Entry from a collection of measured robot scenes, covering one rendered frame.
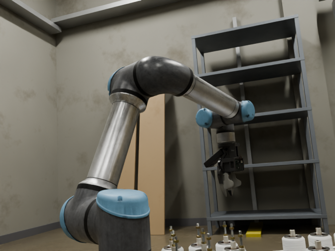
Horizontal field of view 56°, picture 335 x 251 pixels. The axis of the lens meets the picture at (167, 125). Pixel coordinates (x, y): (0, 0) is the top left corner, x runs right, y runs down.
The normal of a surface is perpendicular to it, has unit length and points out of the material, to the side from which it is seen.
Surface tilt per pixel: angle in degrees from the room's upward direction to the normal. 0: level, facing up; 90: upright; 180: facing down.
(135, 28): 90
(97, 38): 90
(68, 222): 91
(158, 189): 78
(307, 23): 90
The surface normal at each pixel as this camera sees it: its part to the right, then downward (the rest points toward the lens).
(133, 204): 0.51, -0.21
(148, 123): -0.32, -0.32
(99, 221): -0.71, -0.09
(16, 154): 0.95, -0.11
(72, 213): -0.68, -0.36
